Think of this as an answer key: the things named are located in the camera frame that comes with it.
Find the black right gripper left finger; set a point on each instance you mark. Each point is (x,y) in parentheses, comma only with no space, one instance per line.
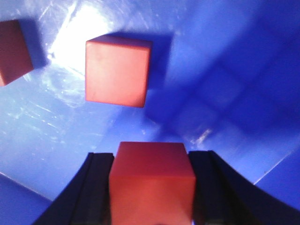
(85,200)

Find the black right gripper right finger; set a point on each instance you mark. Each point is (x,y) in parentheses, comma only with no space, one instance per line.
(224,197)

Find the red cube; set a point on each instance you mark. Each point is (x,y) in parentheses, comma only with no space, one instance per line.
(151,183)
(116,70)

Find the red cube left edge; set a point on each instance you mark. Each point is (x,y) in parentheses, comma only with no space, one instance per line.
(15,59)

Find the blue bin holding cubes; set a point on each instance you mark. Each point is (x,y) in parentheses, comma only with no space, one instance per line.
(224,76)

